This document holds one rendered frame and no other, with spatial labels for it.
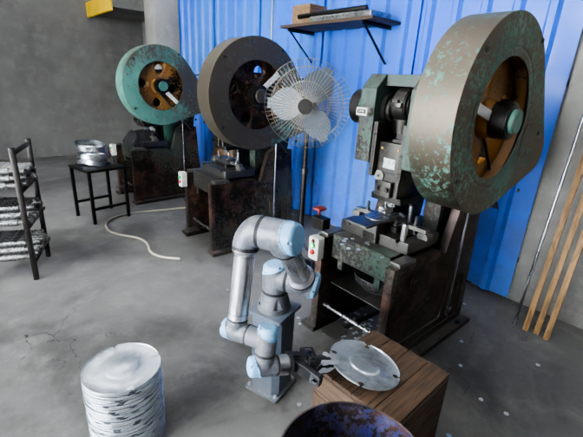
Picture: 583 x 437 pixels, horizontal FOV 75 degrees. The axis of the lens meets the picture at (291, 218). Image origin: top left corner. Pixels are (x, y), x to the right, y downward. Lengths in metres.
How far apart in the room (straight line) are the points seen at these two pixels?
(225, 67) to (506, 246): 2.38
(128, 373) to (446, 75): 1.63
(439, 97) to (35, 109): 7.03
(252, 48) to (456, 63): 1.76
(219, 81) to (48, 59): 5.28
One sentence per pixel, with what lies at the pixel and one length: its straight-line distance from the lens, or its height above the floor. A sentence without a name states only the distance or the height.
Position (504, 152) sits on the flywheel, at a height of 1.17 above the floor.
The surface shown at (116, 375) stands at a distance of 1.71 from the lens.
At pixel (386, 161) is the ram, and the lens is 2.05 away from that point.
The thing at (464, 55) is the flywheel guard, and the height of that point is 1.56.
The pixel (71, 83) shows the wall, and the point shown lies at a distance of 7.90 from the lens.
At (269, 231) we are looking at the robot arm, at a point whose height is 0.96.
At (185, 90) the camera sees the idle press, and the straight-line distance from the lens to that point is 4.66.
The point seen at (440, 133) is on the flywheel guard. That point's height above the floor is 1.28.
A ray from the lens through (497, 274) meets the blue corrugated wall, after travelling 3.25.
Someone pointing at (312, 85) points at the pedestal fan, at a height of 1.43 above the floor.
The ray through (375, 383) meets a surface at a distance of 1.59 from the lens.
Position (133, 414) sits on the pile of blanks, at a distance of 1.71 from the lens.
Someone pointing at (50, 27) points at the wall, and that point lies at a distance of 7.89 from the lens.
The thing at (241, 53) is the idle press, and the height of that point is 1.61.
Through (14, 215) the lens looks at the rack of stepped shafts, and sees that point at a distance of 3.21.
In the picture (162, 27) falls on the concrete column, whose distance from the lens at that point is 6.65.
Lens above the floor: 1.43
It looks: 20 degrees down
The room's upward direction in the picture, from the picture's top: 3 degrees clockwise
